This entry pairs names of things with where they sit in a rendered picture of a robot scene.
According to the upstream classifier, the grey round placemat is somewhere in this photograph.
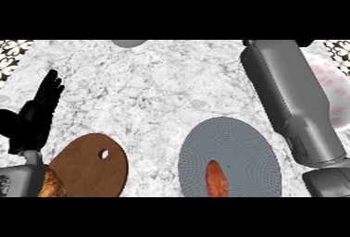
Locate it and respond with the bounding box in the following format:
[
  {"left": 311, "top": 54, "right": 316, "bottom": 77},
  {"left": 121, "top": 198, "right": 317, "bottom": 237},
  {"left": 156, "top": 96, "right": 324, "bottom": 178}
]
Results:
[{"left": 175, "top": 116, "right": 283, "bottom": 198}]

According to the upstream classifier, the grey rounded object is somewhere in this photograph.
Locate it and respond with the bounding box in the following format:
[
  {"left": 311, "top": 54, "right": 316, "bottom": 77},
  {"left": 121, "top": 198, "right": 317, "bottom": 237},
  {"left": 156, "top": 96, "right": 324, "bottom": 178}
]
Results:
[{"left": 110, "top": 39, "right": 150, "bottom": 49}]

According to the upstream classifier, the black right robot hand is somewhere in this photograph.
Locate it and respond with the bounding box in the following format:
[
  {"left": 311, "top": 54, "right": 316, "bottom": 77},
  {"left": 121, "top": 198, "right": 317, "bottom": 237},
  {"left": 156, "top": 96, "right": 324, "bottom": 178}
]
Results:
[{"left": 242, "top": 39, "right": 316, "bottom": 48}]

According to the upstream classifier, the brown wooden cutting board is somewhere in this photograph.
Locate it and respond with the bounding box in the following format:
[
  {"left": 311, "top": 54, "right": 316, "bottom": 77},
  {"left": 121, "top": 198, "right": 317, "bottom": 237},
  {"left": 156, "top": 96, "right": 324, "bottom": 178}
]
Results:
[{"left": 45, "top": 132, "right": 129, "bottom": 198}]

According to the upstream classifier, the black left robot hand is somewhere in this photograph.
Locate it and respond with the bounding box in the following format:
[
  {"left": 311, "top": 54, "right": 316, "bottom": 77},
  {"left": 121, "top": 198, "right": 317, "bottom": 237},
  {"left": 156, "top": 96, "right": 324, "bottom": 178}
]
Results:
[{"left": 0, "top": 69, "right": 64, "bottom": 156}]

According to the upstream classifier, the white bowl with pink spots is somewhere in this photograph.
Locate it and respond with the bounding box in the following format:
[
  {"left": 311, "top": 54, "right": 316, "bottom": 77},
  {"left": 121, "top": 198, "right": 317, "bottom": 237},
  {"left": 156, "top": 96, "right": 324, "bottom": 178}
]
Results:
[{"left": 302, "top": 52, "right": 350, "bottom": 133}]

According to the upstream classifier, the orange can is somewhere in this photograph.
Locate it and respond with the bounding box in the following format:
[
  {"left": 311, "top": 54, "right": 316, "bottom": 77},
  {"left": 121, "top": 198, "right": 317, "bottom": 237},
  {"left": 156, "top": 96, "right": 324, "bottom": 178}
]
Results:
[{"left": 203, "top": 159, "right": 230, "bottom": 198}]

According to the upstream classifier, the golden brown croissant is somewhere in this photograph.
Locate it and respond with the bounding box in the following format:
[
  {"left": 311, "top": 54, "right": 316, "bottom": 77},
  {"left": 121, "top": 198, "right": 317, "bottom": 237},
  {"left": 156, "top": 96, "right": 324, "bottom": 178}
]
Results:
[{"left": 36, "top": 164, "right": 67, "bottom": 198}]

